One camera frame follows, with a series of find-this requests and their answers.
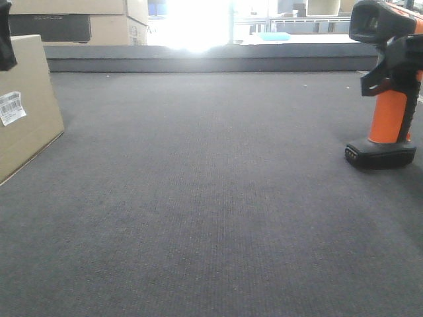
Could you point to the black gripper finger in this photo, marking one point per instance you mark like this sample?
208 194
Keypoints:
397 70
8 59

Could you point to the small brown cardboard package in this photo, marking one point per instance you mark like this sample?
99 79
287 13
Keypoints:
25 138

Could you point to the orange black barcode scanner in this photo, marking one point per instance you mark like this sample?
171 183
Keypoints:
388 144

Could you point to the upper stacked cardboard box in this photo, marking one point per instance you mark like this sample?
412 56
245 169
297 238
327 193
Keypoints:
137 10

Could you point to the white barcode label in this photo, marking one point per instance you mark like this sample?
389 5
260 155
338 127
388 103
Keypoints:
11 108

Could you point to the beige plastic tub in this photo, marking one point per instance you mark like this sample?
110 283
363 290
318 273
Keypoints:
322 8

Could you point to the blue tray on table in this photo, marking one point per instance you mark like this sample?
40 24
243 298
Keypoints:
273 36

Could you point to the white background table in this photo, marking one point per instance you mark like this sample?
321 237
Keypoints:
303 39

